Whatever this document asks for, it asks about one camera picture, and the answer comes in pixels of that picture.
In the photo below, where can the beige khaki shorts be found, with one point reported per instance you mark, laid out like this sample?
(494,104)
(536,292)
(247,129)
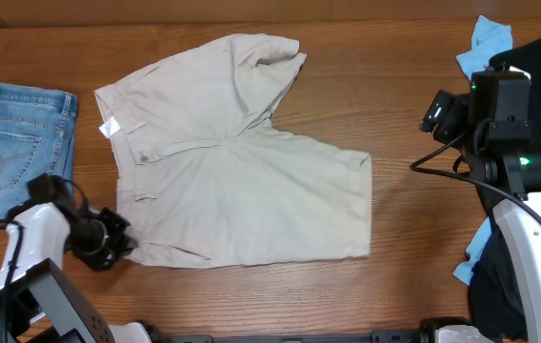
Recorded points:
(207,181)

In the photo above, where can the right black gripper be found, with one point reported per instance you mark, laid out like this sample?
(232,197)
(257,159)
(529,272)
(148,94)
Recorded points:
(447,125)

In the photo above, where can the black garment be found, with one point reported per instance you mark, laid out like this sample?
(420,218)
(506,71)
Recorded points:
(495,302)

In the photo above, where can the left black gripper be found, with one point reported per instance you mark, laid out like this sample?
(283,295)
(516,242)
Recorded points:
(105,262)

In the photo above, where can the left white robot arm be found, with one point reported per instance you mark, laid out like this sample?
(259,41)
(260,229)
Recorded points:
(33,285)

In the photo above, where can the light blue cloth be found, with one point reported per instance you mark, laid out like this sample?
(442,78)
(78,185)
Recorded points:
(488,39)

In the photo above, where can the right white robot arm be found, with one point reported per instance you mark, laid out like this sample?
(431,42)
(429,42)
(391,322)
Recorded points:
(494,130)

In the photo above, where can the folded blue denim jeans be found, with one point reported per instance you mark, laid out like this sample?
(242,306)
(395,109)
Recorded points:
(37,135)

